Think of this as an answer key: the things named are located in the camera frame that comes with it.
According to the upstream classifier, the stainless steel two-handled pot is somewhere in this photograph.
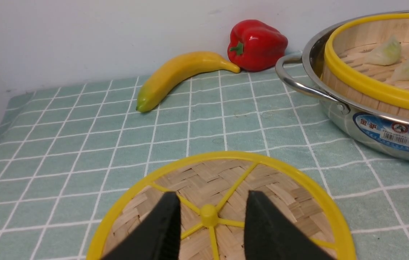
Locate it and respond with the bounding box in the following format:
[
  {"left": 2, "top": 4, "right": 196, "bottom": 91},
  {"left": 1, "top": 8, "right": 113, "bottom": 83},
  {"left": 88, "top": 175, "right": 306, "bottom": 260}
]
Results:
[{"left": 275, "top": 10, "right": 409, "bottom": 161}]

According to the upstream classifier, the green tinted dumpling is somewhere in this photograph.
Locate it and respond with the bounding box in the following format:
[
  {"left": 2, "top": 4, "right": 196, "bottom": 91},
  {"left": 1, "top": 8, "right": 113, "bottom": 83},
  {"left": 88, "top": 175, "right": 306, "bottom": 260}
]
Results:
[{"left": 364, "top": 35, "right": 402, "bottom": 66}]

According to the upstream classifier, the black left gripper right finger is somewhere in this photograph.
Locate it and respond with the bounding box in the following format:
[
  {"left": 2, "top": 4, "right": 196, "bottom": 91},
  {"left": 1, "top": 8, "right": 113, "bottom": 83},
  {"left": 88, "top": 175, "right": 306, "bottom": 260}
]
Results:
[{"left": 244, "top": 190, "right": 333, "bottom": 260}]

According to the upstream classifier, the woven bamboo steamer lid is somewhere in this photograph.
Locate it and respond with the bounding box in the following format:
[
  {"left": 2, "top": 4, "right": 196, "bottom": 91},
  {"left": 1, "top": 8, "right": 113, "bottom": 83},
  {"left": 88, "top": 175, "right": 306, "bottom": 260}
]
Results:
[{"left": 86, "top": 151, "right": 357, "bottom": 260}]

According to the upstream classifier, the yellow plastic banana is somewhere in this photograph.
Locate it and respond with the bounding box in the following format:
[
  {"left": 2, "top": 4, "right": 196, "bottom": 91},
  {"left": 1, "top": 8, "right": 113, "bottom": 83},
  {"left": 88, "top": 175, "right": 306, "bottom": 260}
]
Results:
[{"left": 136, "top": 51, "right": 241, "bottom": 113}]

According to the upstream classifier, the bamboo steamer basket yellow rim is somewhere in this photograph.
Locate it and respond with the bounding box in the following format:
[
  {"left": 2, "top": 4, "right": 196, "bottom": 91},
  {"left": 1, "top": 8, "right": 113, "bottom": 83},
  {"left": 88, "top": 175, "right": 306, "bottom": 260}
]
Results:
[{"left": 322, "top": 13, "right": 409, "bottom": 120}]

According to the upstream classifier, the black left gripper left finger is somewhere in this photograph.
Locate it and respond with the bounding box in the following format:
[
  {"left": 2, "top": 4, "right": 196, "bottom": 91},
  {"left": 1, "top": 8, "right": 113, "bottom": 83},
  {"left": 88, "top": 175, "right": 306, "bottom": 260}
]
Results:
[{"left": 102, "top": 191, "right": 181, "bottom": 260}]

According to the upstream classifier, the green white checkered tablecloth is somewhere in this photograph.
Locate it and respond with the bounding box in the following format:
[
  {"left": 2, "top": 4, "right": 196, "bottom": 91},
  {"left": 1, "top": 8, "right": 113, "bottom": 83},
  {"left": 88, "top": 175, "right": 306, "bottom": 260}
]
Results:
[{"left": 0, "top": 70, "right": 409, "bottom": 260}]

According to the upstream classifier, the red bell pepper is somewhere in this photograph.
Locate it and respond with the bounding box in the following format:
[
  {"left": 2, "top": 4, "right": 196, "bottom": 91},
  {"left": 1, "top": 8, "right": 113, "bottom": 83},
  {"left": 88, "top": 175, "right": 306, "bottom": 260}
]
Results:
[{"left": 227, "top": 19, "right": 288, "bottom": 72}]

